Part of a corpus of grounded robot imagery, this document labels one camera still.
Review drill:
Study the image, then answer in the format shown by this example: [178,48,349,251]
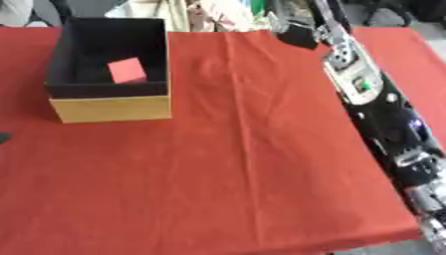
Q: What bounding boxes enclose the pink cube block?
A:
[106,57,148,85]

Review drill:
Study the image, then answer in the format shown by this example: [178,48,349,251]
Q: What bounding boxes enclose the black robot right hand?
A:
[266,0,355,51]

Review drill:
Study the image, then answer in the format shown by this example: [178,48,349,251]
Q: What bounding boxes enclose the black office chair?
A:
[360,0,446,28]

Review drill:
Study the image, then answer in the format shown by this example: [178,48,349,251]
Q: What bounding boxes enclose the person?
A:
[103,0,271,33]

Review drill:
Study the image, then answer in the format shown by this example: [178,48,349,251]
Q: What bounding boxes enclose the tan cardboard box black inside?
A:
[43,16,174,125]

